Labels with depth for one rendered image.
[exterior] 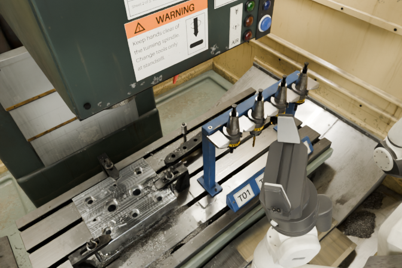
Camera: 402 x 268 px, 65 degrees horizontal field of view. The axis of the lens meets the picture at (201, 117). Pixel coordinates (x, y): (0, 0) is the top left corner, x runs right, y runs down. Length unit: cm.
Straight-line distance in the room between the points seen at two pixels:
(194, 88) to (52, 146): 108
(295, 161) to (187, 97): 167
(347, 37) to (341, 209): 73
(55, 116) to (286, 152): 101
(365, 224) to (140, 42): 131
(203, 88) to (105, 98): 166
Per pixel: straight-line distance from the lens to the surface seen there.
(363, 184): 156
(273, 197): 41
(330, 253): 142
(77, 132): 143
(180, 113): 200
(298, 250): 61
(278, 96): 110
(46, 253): 127
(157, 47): 54
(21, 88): 123
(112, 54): 50
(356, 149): 161
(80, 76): 50
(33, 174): 152
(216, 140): 98
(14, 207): 185
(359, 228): 157
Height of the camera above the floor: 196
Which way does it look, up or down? 44 degrees down
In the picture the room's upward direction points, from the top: 2 degrees counter-clockwise
